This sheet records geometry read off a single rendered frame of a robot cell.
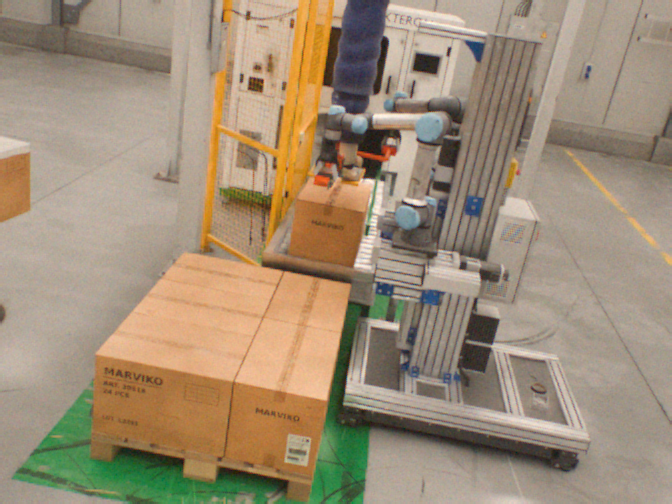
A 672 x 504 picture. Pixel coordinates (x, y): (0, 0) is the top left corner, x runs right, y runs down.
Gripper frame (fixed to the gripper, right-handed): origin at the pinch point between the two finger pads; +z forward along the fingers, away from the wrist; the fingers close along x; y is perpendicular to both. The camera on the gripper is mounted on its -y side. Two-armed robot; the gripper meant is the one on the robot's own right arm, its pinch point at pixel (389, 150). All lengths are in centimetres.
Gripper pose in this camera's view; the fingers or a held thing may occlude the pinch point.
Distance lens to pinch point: 419.8
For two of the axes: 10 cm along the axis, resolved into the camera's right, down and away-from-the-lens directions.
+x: 9.8, 2.1, -0.8
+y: -1.5, 3.6, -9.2
